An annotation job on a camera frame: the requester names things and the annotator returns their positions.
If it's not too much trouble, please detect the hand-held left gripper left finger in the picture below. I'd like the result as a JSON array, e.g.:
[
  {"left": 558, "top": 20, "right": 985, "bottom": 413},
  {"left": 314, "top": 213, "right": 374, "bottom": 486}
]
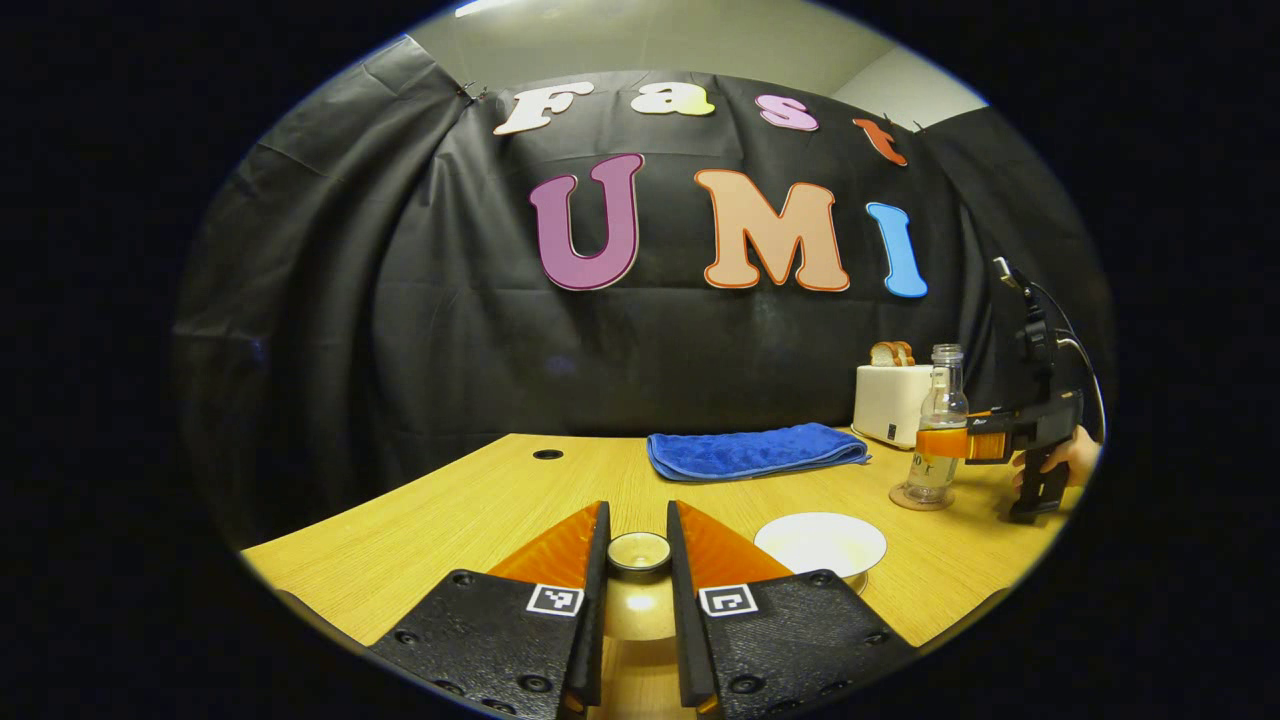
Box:
[{"left": 368, "top": 500, "right": 611, "bottom": 719}]

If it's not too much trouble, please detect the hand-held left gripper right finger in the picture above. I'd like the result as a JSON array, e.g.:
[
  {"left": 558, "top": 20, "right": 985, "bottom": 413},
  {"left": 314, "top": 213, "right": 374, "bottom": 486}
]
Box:
[{"left": 666, "top": 500, "right": 916, "bottom": 719}]

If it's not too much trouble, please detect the clear plastic water bottle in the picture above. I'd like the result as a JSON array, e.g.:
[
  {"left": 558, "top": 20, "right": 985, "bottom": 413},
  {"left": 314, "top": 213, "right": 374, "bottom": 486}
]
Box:
[{"left": 905, "top": 344, "right": 971, "bottom": 504}]

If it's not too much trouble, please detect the round cork coaster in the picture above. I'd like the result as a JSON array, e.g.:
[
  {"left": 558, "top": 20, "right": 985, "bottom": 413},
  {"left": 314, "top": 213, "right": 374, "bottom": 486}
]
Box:
[{"left": 889, "top": 482, "right": 956, "bottom": 512}]

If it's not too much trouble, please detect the white ceramic teacup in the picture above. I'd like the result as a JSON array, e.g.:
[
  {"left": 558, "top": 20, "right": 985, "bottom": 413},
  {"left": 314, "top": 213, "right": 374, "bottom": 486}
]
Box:
[{"left": 753, "top": 512, "right": 888, "bottom": 593}]

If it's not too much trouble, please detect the white teacup lid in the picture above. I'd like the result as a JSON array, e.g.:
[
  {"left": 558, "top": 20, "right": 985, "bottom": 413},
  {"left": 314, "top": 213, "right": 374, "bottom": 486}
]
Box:
[{"left": 600, "top": 531, "right": 681, "bottom": 642}]

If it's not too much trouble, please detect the white toaster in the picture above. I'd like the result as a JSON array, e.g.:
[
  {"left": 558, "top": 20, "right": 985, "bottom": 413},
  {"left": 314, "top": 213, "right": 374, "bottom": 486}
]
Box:
[{"left": 852, "top": 363, "right": 936, "bottom": 450}]

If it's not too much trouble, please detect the blue towel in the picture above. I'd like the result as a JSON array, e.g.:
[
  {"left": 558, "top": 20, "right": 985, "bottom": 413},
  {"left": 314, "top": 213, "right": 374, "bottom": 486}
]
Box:
[{"left": 646, "top": 423, "right": 871, "bottom": 483}]

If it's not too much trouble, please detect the black backdrop cloth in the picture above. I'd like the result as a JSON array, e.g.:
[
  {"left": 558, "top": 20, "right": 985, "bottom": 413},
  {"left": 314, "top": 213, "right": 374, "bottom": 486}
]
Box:
[{"left": 170, "top": 35, "right": 1116, "bottom": 546}]

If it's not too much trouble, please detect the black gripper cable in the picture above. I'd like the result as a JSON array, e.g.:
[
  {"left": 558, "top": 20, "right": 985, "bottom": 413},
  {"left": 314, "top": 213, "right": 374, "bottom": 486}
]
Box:
[{"left": 1030, "top": 280, "right": 1108, "bottom": 443}]

